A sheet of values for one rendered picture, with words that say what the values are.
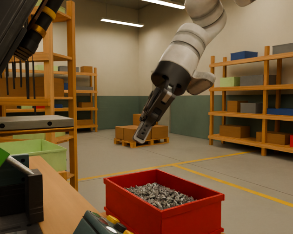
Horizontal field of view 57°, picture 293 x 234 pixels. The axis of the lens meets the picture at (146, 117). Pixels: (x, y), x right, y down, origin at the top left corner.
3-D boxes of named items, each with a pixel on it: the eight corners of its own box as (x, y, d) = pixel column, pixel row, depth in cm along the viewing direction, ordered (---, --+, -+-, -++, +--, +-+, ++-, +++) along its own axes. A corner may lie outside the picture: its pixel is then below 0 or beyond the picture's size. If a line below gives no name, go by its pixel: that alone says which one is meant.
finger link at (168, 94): (165, 80, 50) (159, 89, 51) (163, 89, 46) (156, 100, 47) (176, 87, 50) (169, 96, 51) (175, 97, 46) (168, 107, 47)
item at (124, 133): (149, 139, 771) (149, 113, 765) (169, 142, 709) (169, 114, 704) (113, 143, 693) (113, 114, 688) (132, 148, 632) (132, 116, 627)
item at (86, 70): (97, 132, 930) (97, 66, 914) (-8, 139, 762) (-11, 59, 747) (92, 130, 975) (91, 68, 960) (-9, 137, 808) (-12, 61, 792)
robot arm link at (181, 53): (215, 85, 51) (227, 60, 53) (165, 53, 50) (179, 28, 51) (194, 97, 60) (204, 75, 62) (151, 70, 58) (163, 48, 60)
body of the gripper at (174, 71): (153, 67, 58) (132, 103, 55) (166, 51, 50) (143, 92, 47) (182, 86, 59) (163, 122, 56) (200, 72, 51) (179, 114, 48)
